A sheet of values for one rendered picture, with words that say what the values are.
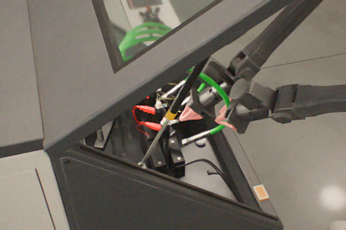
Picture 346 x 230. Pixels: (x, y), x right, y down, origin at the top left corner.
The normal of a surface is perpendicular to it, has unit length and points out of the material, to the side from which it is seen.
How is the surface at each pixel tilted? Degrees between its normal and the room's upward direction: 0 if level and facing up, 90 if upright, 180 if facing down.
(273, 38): 72
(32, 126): 0
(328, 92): 40
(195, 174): 0
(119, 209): 90
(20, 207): 90
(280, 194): 0
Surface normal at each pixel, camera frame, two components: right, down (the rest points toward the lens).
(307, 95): -0.64, -0.46
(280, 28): 0.15, 0.42
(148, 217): 0.27, 0.66
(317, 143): -0.01, -0.72
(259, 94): 0.51, -0.17
